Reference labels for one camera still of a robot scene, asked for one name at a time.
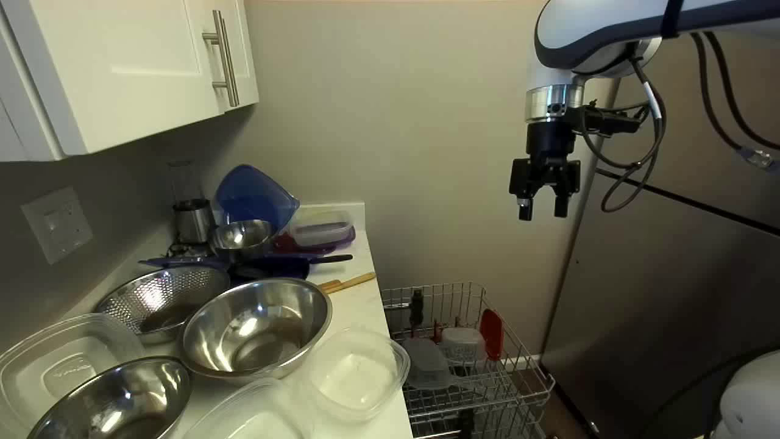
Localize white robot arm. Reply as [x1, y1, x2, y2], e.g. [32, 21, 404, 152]
[509, 0, 780, 222]

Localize stainless steel refrigerator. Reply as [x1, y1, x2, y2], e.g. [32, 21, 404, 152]
[542, 33, 780, 439]

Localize white wall cabinet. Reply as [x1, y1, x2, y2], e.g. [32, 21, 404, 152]
[0, 0, 259, 163]

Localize red item in rack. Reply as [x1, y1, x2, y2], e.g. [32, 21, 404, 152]
[481, 311, 501, 362]

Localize steel cup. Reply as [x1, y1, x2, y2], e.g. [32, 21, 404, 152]
[172, 199, 213, 244]

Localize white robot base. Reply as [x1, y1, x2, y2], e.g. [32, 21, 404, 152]
[714, 352, 780, 439]

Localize cabinet door handle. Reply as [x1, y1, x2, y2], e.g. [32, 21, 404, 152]
[203, 11, 239, 107]

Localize black pan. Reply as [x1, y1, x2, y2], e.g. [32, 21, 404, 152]
[230, 254, 352, 284]

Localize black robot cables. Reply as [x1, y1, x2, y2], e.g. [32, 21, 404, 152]
[581, 33, 780, 215]

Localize purple lidded container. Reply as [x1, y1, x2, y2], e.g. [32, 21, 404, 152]
[272, 207, 356, 254]

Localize clear container in rack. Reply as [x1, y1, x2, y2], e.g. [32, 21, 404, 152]
[402, 340, 449, 390]

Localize front steel bowl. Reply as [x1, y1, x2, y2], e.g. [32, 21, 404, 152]
[27, 357, 194, 439]

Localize clear square plastic container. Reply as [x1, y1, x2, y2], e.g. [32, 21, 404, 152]
[305, 330, 410, 424]

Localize black utensil in rack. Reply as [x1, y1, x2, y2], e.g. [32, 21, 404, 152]
[410, 288, 425, 327]

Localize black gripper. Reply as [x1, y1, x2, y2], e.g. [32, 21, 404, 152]
[509, 123, 581, 222]

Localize white upper dishwasher rack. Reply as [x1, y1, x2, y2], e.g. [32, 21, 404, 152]
[381, 284, 555, 439]

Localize white bowl in rack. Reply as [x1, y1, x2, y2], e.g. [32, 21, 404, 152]
[442, 327, 484, 366]

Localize wall outlet plate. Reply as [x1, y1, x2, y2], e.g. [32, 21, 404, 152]
[21, 189, 93, 267]

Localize small steel bowl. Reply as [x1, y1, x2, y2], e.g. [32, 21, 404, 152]
[209, 221, 272, 254]

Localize blue plastic bowl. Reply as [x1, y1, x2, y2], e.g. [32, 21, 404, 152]
[214, 163, 299, 232]

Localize wooden spoon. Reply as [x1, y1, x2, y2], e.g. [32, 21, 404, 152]
[319, 273, 377, 296]

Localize large steel mixing bowl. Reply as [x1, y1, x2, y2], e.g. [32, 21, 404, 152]
[178, 279, 334, 383]

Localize steel mesh colander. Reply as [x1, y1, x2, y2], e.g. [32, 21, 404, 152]
[93, 267, 232, 345]

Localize clear plastic container left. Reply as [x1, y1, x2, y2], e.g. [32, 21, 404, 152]
[0, 315, 144, 439]

